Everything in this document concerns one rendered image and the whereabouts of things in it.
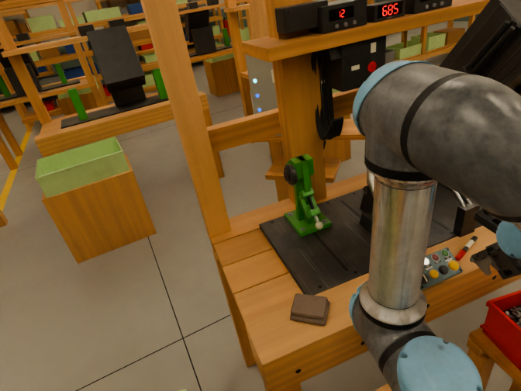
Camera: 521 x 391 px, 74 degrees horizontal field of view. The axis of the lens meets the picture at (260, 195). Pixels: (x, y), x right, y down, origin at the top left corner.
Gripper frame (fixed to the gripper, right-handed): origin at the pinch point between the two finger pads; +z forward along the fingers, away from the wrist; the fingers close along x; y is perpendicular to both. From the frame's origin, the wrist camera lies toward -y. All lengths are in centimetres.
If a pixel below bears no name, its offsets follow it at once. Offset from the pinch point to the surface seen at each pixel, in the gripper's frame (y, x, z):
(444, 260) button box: -2.3, -1.4, 9.3
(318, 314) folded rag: -2.3, -42.6, 10.5
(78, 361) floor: -34, -150, 146
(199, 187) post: -58, -59, 28
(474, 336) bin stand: 18.6, -4.2, 11.8
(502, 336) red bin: 19.9, -2.0, 4.9
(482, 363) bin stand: 25.9, -3.9, 15.8
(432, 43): -346, 432, 320
